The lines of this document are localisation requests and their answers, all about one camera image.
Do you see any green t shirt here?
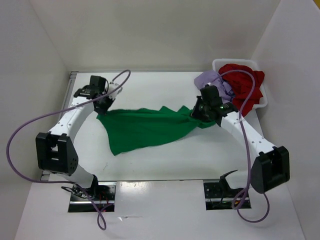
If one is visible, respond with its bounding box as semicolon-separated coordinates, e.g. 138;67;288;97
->
96;105;216;156

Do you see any red t shirt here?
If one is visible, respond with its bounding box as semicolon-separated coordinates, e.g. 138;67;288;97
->
218;63;265;117

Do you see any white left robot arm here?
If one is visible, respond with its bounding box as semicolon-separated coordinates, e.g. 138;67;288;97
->
35;83;118;200

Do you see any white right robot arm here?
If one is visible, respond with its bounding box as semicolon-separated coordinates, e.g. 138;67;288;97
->
191;96;290;194

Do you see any lavender t shirt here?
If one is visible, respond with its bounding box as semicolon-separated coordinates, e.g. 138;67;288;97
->
194;70;235;103

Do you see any white plastic bin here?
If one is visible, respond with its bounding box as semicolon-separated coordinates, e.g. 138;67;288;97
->
212;58;268;109

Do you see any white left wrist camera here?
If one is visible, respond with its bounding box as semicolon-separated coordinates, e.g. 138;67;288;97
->
106;82;123;101

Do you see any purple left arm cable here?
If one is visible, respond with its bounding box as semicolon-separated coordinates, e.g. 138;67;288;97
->
5;69;132;231

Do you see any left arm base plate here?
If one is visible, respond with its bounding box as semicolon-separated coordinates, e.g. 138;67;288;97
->
61;181;117;213

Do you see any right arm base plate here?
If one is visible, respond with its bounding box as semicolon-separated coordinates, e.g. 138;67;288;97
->
203;180;241;211

